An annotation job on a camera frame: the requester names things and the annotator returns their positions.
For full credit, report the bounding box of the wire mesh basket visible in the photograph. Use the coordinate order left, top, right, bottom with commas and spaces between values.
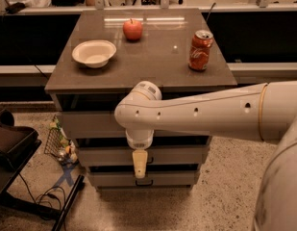
44, 116, 71, 162

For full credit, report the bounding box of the black floor cable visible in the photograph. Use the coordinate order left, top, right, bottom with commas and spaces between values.
17, 172, 67, 223

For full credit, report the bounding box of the grey bottom drawer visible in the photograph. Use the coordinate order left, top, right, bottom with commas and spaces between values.
87, 170, 200, 188

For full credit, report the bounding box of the grey top drawer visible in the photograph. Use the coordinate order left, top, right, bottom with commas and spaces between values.
57, 109, 227, 140

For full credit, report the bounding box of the orange soda can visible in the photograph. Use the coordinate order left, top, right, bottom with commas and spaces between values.
188, 30, 213, 71

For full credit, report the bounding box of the white paper bowl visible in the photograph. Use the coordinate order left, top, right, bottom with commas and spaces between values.
72, 40, 116, 68

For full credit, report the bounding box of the grey drawer cabinet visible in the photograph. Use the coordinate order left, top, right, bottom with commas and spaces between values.
43, 7, 238, 192

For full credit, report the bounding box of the grey drawer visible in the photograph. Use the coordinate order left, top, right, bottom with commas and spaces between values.
76, 145, 210, 167
57, 109, 227, 140
87, 170, 200, 188

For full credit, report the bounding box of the red apple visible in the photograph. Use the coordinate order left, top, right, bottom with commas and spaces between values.
123, 19, 143, 41

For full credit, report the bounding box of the dark tray on stand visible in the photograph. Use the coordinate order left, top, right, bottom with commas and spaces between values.
0, 110, 41, 202

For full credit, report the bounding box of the grey middle drawer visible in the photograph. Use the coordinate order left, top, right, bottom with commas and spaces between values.
76, 145, 210, 167

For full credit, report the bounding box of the black stand leg left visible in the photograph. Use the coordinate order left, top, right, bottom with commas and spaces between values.
51, 175, 85, 231

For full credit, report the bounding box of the blue tape cross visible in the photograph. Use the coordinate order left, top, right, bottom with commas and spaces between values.
54, 164, 76, 187

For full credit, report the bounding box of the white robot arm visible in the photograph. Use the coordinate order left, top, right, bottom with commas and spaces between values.
114, 81, 297, 231

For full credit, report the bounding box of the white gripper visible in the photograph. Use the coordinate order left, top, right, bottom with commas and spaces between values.
125, 129, 154, 179

